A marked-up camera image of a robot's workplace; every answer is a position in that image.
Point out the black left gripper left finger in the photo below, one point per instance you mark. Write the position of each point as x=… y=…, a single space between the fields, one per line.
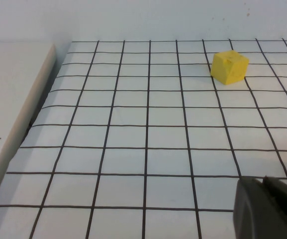
x=255 y=214

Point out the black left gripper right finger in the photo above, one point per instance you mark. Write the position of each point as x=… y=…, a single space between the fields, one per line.
x=285 y=193

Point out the yellow foam cube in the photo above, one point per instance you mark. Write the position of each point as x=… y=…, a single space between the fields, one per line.
x=229 y=67

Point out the white black grid mat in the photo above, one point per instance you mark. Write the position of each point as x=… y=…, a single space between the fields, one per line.
x=133 y=137

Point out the white flat board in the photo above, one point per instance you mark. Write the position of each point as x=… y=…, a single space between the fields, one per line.
x=6 y=94

